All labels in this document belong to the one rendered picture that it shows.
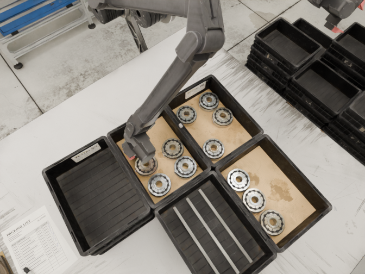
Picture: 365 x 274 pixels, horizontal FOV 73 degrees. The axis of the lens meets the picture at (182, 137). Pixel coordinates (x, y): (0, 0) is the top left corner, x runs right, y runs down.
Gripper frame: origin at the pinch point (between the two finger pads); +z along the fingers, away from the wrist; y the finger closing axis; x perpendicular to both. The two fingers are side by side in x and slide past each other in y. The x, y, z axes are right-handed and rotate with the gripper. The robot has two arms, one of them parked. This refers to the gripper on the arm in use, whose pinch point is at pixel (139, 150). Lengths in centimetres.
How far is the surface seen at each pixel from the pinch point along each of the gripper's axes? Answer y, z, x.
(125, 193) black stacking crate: -14.7, 10.6, -9.9
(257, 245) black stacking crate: 21, 9, -58
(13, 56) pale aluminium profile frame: -53, 91, 173
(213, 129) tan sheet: 36.7, 13.1, -5.0
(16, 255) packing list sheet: -70, 21, -6
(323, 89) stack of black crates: 143, 63, -10
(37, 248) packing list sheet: -61, 22, -8
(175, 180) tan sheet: 7.1, 11.0, -17.0
